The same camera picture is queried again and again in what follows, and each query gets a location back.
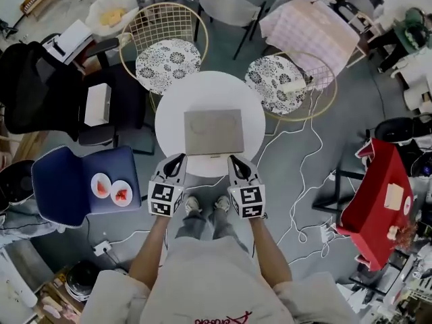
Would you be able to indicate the person's jeans leg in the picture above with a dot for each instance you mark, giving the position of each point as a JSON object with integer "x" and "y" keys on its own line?
{"x": 226, "y": 228}
{"x": 190, "y": 224}

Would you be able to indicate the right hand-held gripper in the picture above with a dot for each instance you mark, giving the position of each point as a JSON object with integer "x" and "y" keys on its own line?
{"x": 249, "y": 197}

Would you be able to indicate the grey plastic chair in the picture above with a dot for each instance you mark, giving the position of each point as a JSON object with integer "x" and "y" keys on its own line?
{"x": 229, "y": 8}

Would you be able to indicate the blue padded chair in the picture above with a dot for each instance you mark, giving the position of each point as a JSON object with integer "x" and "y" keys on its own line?
{"x": 60, "y": 187}

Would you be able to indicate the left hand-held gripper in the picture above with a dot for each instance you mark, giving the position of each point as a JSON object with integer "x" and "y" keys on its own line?
{"x": 162, "y": 194}

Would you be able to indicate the red tablecloth table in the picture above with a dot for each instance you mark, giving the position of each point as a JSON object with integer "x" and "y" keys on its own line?
{"x": 378, "y": 187}

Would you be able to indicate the grey drawer box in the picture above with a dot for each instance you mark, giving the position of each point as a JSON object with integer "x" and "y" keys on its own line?
{"x": 212, "y": 130}

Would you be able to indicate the person's grey shirt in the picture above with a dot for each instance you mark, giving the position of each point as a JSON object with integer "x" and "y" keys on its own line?
{"x": 216, "y": 282}

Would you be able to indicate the dried flower decoration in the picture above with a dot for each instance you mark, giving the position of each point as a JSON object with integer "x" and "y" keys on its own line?
{"x": 405, "y": 235}

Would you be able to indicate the person's left forearm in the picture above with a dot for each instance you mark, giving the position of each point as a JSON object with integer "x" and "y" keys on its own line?
{"x": 148, "y": 248}

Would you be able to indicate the white plate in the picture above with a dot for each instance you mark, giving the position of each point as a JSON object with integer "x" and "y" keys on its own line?
{"x": 121, "y": 183}
{"x": 101, "y": 175}

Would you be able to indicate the round white table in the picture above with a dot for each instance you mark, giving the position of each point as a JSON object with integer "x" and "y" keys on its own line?
{"x": 168, "y": 113}

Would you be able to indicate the pink checked tablecloth table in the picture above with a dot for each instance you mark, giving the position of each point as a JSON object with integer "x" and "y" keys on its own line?
{"x": 310, "y": 35}

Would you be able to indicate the red strawberries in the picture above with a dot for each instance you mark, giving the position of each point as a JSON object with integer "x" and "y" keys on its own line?
{"x": 121, "y": 194}

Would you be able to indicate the cardboard box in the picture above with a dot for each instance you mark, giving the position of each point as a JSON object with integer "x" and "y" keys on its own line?
{"x": 54, "y": 295}

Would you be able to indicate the white rectangular box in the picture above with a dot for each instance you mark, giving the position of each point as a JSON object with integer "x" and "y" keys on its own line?
{"x": 96, "y": 105}

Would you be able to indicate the black mesh office chair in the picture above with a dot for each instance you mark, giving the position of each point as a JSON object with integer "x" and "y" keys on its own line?
{"x": 33, "y": 89}

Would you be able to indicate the person's left shoe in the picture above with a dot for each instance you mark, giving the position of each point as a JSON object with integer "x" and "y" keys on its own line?
{"x": 193, "y": 205}

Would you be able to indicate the white shell armchair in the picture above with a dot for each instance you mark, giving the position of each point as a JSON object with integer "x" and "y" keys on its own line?
{"x": 98, "y": 2}

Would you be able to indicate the person's left jeans leg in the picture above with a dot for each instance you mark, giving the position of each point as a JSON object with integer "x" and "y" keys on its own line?
{"x": 190, "y": 224}

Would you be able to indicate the watermelon slice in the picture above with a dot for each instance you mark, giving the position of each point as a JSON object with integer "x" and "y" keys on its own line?
{"x": 101, "y": 187}

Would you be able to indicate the person's right forearm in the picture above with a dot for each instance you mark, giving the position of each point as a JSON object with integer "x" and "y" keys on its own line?
{"x": 270, "y": 248}

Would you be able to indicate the person's right jeans leg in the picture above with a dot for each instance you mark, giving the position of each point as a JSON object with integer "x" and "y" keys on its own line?
{"x": 226, "y": 228}

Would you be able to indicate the small wooden box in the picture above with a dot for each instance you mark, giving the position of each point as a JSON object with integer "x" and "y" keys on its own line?
{"x": 394, "y": 197}

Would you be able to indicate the small white dish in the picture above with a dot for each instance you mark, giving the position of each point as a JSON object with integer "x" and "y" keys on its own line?
{"x": 407, "y": 205}

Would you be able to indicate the small white side table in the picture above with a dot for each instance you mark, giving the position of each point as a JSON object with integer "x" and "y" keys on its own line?
{"x": 72, "y": 37}

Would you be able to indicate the white power strip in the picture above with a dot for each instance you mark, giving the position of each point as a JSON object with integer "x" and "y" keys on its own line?
{"x": 101, "y": 248}
{"x": 326, "y": 233}

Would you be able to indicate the black round helmet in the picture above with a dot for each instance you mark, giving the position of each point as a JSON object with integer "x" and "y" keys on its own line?
{"x": 81, "y": 280}

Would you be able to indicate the yellow cushion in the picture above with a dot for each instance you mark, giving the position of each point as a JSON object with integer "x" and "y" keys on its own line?
{"x": 113, "y": 16}

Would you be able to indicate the wooden chair grey seat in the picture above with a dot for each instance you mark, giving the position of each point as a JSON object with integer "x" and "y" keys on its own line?
{"x": 362, "y": 15}

